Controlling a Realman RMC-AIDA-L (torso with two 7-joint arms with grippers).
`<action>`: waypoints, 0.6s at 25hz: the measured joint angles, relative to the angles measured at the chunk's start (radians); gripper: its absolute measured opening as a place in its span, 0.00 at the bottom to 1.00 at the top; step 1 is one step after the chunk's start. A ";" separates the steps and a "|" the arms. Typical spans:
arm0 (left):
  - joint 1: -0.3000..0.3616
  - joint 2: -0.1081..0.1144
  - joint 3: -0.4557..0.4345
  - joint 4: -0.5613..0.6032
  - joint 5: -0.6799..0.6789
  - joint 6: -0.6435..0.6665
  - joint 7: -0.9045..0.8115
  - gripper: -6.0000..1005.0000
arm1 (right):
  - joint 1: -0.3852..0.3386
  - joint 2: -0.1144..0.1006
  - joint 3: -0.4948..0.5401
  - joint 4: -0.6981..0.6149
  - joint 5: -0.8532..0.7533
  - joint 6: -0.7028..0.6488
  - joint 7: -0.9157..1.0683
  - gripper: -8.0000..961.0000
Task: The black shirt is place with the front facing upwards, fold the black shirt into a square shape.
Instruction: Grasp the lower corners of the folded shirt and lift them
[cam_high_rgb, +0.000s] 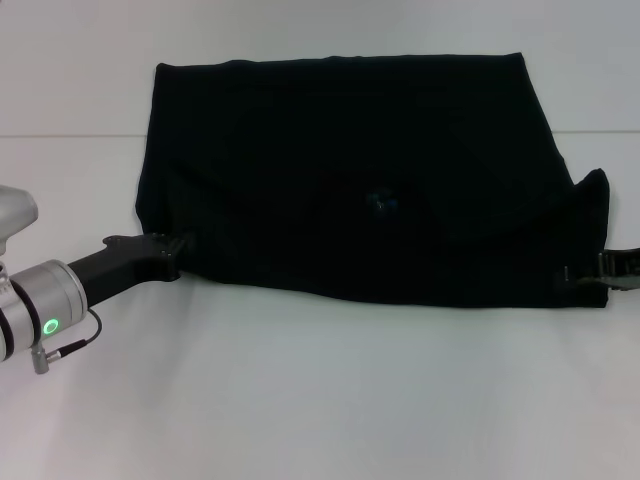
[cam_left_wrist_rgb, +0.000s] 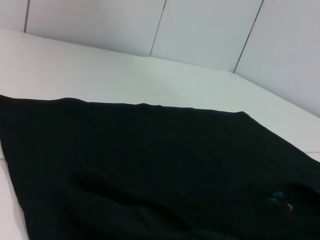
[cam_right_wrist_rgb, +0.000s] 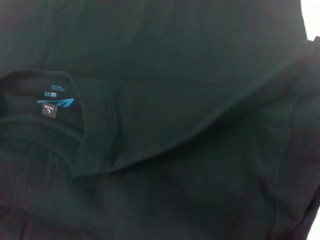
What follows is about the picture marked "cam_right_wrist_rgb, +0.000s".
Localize black shirt with FREE print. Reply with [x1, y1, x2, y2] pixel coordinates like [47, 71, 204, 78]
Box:
[0, 0, 320, 240]

